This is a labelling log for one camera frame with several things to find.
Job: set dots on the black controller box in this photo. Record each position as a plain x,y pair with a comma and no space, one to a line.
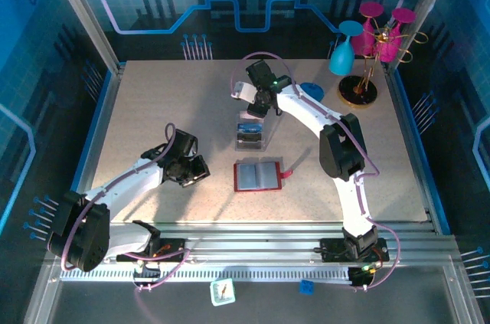
363,277
147,275

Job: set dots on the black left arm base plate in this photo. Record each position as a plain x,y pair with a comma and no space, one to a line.
126,254

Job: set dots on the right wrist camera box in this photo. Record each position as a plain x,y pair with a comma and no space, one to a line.
242,90

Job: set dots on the teal wine glass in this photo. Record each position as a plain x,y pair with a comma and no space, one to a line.
340,57

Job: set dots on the blue credit card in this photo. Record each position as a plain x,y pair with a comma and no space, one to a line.
250,127

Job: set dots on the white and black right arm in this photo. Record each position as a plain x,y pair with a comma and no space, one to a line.
306,107

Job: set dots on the black VIP card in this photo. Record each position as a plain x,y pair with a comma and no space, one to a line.
249,136

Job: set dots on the red leather card holder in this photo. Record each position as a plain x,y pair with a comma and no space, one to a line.
268,176

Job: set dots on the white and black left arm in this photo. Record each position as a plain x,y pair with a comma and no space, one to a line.
126,184

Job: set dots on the aluminium frame post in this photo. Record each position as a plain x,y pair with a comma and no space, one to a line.
420,14
86,14

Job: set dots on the clear acrylic tiered card stand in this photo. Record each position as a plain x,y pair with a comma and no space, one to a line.
271,136

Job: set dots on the aluminium front rail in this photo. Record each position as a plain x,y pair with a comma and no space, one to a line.
249,239

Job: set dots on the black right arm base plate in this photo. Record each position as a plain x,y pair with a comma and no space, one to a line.
329,251

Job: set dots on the magenta wine glass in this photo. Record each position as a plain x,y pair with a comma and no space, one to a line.
387,50
367,38

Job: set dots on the blue toy brick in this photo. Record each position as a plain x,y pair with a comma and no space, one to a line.
306,287

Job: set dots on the white cup with blue lid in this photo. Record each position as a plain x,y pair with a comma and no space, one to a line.
312,88

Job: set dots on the white tag on rail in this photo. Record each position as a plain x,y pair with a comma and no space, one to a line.
223,292

